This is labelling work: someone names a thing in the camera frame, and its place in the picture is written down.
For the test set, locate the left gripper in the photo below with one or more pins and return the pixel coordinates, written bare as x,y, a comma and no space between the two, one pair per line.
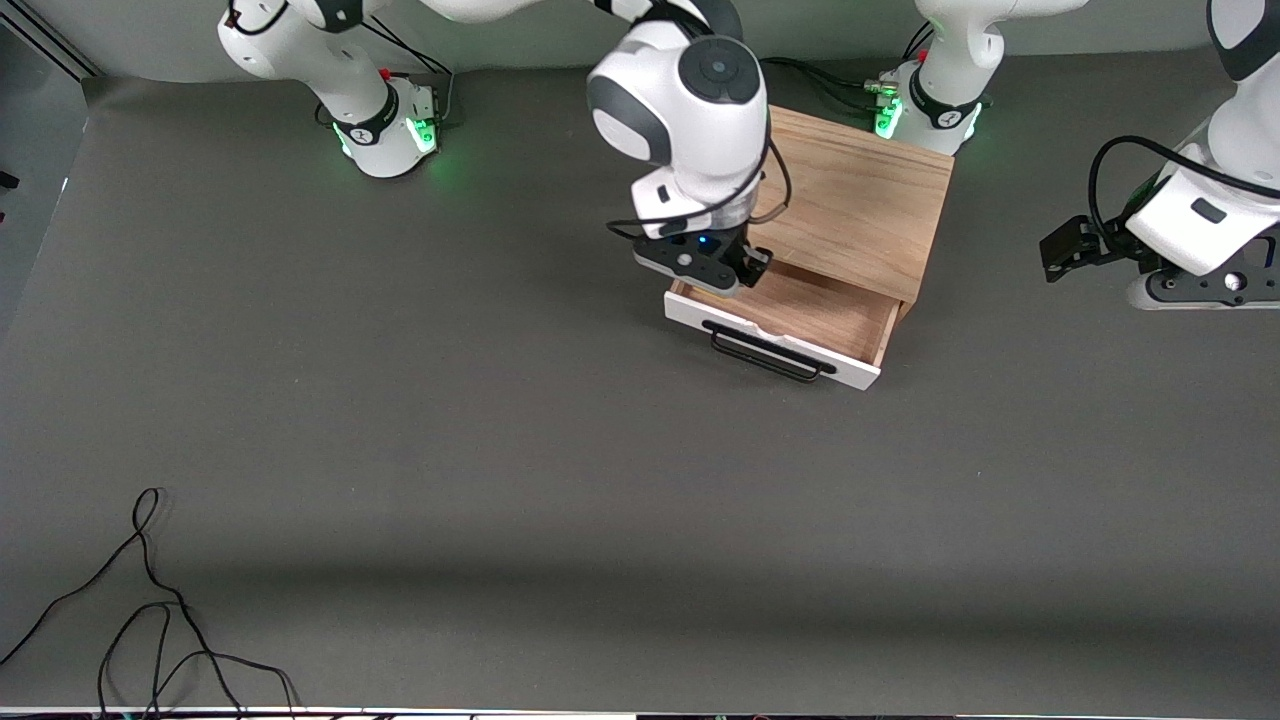
1106,243

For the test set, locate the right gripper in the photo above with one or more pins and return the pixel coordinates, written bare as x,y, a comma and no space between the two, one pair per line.
744,255

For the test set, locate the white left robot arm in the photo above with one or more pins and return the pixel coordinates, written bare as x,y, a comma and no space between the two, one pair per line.
950,60

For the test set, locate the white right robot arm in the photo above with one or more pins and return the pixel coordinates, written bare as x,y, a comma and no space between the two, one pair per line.
690,110

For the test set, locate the wooden drawer cabinet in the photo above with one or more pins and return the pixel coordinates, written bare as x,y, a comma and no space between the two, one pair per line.
860,200

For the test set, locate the dark grey table mat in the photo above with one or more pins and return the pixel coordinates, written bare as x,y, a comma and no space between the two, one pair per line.
640,480

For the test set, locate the black background rail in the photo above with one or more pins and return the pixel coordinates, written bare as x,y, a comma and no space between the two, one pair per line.
60,50

